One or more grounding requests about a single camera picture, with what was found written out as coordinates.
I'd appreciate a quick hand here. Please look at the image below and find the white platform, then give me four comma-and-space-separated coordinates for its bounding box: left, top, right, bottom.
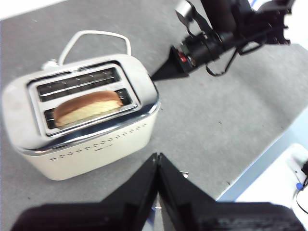
234, 143, 308, 210

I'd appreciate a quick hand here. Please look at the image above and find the white toaster power cable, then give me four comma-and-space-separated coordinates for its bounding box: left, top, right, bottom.
42, 30, 132, 70

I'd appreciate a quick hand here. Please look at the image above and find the brown-crusted bread slice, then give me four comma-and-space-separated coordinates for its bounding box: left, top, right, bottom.
52, 90, 125, 128

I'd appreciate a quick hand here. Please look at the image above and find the cream chrome two-slot toaster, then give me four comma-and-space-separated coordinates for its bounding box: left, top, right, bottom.
1, 53, 161, 181

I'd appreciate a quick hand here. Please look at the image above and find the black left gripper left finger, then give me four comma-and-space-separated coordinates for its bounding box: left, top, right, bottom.
11, 153, 159, 231

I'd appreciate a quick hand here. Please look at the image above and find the thin black cable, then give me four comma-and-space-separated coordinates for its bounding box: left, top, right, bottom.
295, 161, 308, 215

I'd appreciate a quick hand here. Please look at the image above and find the white device with blue dot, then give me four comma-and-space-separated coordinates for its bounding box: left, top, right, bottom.
286, 157, 308, 193

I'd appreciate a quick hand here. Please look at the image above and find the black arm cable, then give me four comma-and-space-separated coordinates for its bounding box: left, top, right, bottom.
206, 42, 268, 77

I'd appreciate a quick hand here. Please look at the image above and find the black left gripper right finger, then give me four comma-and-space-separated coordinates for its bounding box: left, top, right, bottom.
157, 153, 306, 231

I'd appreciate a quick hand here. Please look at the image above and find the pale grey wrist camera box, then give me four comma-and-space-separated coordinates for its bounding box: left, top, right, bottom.
175, 0, 194, 19

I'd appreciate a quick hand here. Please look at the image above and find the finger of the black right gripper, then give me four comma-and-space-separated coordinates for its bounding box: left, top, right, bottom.
151, 61, 190, 81
151, 45, 182, 79

